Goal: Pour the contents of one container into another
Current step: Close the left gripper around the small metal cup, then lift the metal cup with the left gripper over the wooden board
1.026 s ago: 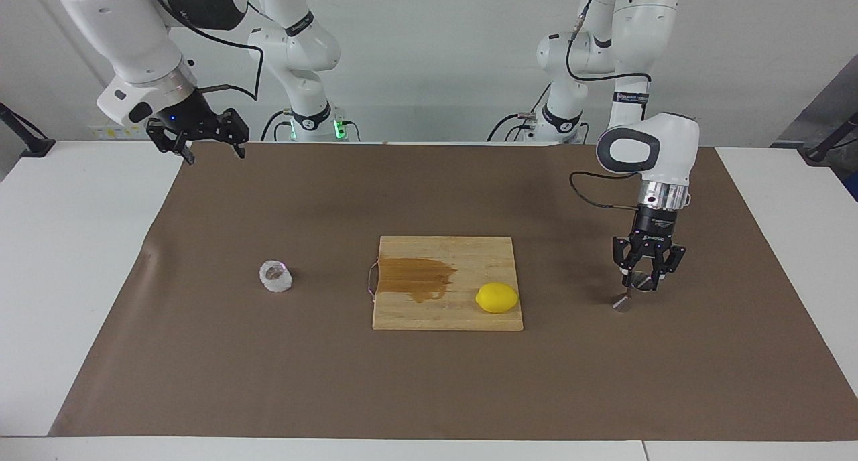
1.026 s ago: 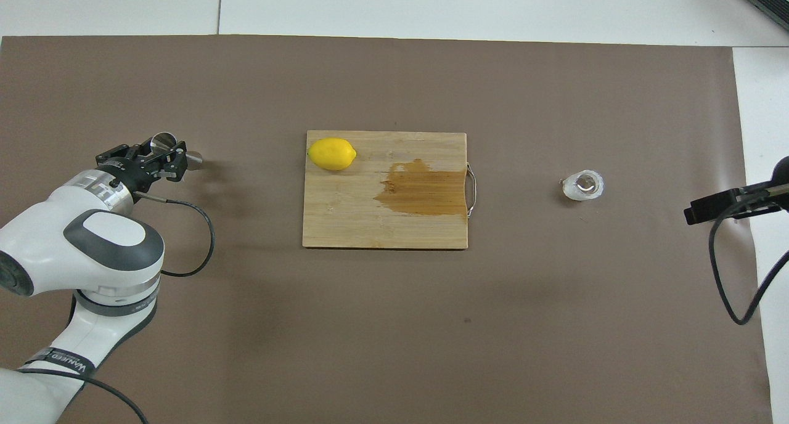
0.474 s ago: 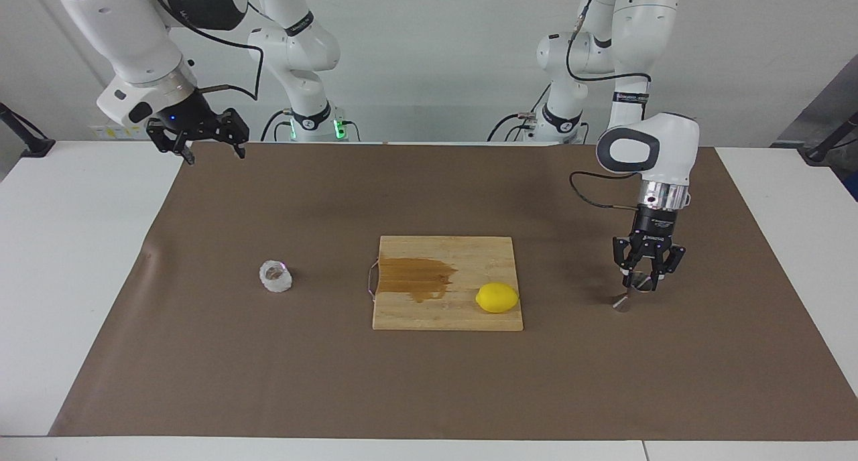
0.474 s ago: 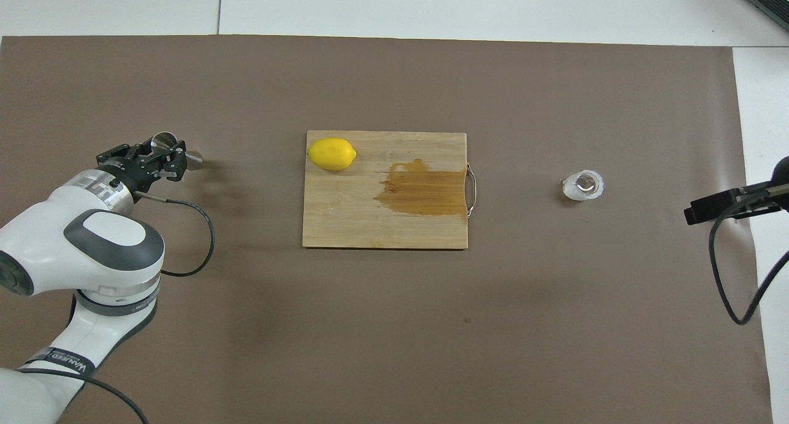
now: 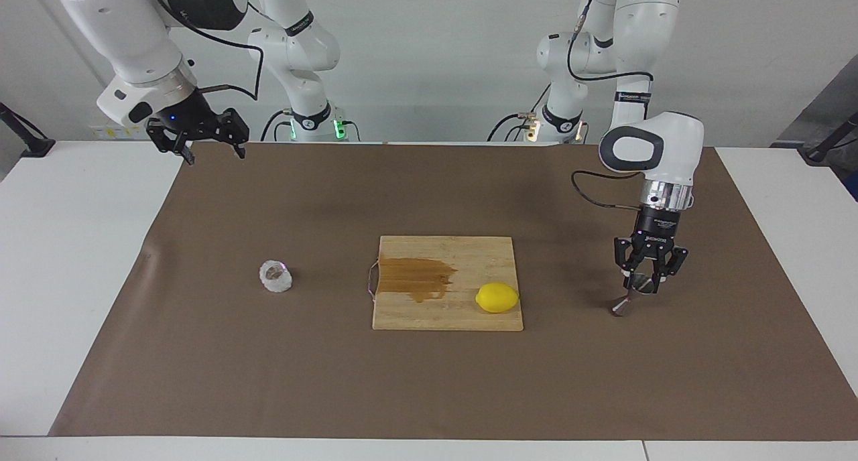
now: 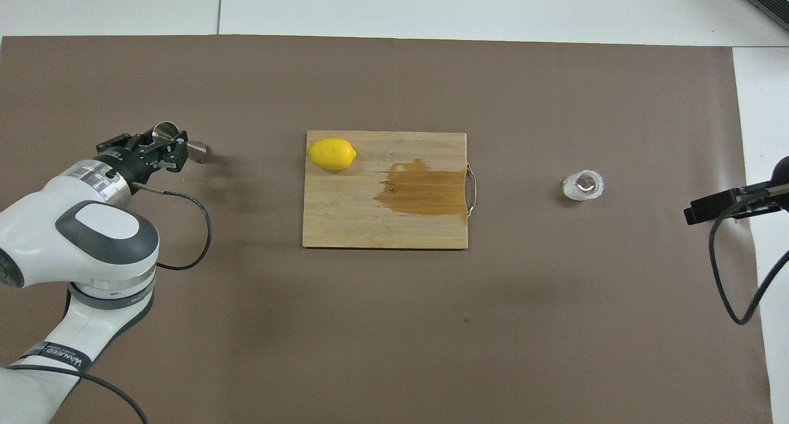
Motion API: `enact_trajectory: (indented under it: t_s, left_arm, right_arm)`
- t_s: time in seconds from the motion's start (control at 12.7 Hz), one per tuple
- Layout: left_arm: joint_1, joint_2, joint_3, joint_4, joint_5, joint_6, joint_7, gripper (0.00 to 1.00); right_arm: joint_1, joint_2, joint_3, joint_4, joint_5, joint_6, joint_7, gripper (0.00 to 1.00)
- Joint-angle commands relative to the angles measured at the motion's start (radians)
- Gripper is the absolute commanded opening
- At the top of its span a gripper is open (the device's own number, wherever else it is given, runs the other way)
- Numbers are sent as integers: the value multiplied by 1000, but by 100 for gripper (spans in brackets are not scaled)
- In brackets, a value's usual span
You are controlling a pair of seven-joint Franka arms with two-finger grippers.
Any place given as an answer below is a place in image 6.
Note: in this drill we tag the wooden cutting board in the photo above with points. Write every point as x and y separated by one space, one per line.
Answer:
345 220

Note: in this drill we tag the brown table mat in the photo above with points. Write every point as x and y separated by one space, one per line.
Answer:
394 325

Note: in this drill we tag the small clear glass cup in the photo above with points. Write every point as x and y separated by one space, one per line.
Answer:
582 185

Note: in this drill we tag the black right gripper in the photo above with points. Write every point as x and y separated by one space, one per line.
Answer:
767 199

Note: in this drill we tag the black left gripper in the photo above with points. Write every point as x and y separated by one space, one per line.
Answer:
132 159

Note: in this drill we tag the yellow lemon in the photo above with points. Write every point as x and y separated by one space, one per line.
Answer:
333 154

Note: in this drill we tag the steel double jigger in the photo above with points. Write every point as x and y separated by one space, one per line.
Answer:
166 130

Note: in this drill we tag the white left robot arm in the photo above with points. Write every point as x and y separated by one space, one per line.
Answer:
74 251

